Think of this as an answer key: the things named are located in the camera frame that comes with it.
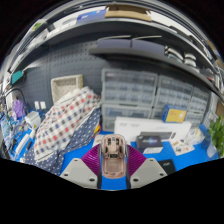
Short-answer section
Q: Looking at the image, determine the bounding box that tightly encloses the dark wall shelf unit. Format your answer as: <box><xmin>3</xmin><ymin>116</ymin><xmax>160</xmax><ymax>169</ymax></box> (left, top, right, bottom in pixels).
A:
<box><xmin>6</xmin><ymin>4</ymin><xmax>224</xmax><ymax>101</ymax></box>

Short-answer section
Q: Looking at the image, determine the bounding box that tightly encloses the white device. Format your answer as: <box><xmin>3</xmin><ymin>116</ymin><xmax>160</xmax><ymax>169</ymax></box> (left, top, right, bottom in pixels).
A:
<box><xmin>24</xmin><ymin>110</ymin><xmax>42</xmax><ymax>131</ymax></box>

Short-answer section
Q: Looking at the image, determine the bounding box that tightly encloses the blue and yellow box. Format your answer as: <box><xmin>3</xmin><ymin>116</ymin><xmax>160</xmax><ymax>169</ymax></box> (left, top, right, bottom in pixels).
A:
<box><xmin>162</xmin><ymin>104</ymin><xmax>188</xmax><ymax>124</ymax></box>

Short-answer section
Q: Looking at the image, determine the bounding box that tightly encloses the red blue checked cloth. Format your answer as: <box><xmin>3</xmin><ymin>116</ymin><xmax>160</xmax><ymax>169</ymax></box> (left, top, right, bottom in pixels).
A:
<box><xmin>33</xmin><ymin>86</ymin><xmax>103</xmax><ymax>161</ymax></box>

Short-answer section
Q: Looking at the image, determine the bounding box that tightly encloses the purple object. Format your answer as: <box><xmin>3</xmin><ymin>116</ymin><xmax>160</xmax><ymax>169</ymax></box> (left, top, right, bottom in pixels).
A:
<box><xmin>12</xmin><ymin>99</ymin><xmax>26</xmax><ymax>119</ymax></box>

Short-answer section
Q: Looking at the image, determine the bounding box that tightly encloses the black mouse pad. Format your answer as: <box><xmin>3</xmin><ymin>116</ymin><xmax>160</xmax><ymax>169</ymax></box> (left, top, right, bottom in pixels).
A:
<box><xmin>157</xmin><ymin>159</ymin><xmax>177</xmax><ymax>175</ymax></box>

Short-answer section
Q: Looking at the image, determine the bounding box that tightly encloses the clear plastic packet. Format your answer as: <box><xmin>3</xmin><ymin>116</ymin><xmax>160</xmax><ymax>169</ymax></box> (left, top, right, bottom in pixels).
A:
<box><xmin>186</xmin><ymin>128</ymin><xmax>205</xmax><ymax>145</ymax></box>

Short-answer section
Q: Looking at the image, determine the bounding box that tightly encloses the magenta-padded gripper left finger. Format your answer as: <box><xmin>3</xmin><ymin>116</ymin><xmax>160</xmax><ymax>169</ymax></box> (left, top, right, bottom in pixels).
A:
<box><xmin>59</xmin><ymin>143</ymin><xmax>103</xmax><ymax>190</ymax></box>

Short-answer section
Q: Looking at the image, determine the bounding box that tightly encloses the small black box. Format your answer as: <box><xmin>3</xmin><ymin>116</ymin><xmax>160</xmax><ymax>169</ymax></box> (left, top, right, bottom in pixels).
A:
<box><xmin>135</xmin><ymin>131</ymin><xmax>177</xmax><ymax>155</ymax></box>

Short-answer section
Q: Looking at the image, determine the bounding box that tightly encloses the white woven basket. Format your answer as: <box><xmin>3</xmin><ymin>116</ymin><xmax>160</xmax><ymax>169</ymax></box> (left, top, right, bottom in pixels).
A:
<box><xmin>50</xmin><ymin>74</ymin><xmax>84</xmax><ymax>104</ymax></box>

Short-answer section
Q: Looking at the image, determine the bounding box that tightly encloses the green plant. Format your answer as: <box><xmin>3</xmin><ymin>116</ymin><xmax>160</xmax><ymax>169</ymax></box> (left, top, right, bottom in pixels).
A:
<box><xmin>206</xmin><ymin>114</ymin><xmax>224</xmax><ymax>158</ymax></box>

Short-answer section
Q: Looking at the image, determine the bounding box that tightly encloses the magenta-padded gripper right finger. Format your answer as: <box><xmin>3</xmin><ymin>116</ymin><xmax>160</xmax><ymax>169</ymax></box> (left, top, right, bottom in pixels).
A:
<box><xmin>125</xmin><ymin>143</ymin><xmax>169</xmax><ymax>190</ymax></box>

